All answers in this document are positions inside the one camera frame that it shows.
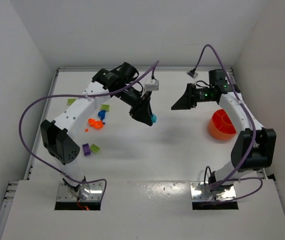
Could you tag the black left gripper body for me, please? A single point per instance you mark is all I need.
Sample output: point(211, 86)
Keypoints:
point(139, 105)

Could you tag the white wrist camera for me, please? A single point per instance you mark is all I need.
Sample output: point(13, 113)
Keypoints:
point(192, 73)
point(151, 85)

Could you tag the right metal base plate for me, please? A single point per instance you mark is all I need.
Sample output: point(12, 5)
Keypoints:
point(201, 193)

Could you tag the blue arch lego piece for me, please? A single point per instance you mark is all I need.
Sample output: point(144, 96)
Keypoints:
point(102, 115)

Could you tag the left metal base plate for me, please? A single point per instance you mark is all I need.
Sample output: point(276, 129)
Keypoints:
point(90, 192)

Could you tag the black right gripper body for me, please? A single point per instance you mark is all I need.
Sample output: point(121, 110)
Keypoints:
point(191, 95)

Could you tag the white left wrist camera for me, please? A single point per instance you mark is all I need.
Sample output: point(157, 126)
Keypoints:
point(151, 85)

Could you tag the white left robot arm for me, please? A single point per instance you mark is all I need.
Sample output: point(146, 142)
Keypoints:
point(58, 134)

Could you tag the orange lego piece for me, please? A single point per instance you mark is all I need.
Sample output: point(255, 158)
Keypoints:
point(97, 124)

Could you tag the teal lego brick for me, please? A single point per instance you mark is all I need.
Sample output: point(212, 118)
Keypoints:
point(153, 119)

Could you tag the purple rectangular lego brick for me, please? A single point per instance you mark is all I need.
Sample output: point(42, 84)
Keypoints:
point(86, 149)

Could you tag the green lego brick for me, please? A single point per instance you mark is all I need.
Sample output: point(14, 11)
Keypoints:
point(105, 107)
point(94, 148)
point(70, 101)

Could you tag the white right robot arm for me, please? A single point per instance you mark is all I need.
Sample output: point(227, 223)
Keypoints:
point(255, 145)

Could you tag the metal base plate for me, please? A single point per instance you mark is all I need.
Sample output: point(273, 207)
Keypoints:
point(201, 193)
point(90, 192)

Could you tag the orange divided round container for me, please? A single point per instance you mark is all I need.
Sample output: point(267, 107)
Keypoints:
point(220, 126)

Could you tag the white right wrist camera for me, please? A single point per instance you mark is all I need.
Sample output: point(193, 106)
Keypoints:
point(192, 73)

